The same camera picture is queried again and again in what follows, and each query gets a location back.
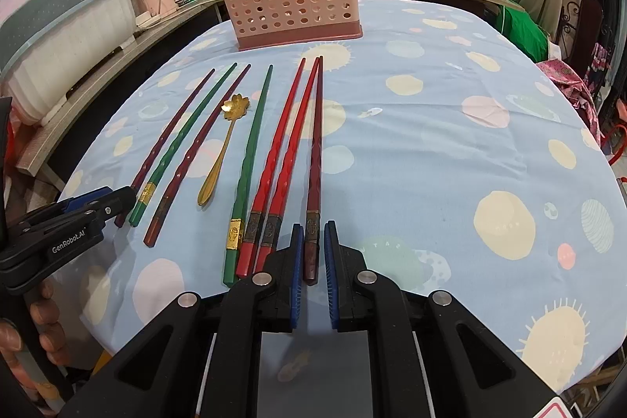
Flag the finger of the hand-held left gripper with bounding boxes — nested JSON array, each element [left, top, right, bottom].
[[29, 186, 137, 239], [22, 186, 114, 229]]

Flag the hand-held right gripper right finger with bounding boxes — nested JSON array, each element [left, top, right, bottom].
[[324, 224, 579, 418]]

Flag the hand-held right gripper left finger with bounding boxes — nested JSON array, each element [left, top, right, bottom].
[[59, 224, 304, 418]]

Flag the dark red chopstick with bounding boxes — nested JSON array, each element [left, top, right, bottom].
[[143, 64, 252, 249], [304, 56, 325, 286], [114, 68, 216, 229]]

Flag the green chopstick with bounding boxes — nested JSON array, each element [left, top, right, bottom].
[[222, 65, 274, 287], [129, 63, 238, 228]]

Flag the bright red chopstick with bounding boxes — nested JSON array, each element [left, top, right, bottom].
[[253, 56, 320, 274], [236, 58, 307, 279]]

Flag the gold flower spoon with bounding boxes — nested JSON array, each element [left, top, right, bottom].
[[197, 93, 250, 206]]

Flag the person's left hand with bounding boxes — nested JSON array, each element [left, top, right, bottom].
[[0, 283, 74, 402]]

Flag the white dish drainer teal lid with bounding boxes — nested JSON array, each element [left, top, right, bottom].
[[0, 0, 139, 127]]

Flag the blue printed tablecloth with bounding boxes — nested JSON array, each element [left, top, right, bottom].
[[59, 0, 613, 404]]

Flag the pink patterned cloth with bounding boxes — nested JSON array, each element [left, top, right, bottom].
[[536, 56, 602, 149]]

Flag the green bag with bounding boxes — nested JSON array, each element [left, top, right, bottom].
[[494, 0, 550, 62]]

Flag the hanging clothes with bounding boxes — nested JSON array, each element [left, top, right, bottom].
[[588, 0, 627, 164]]

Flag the dark chair back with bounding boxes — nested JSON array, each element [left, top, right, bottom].
[[560, 0, 604, 59]]

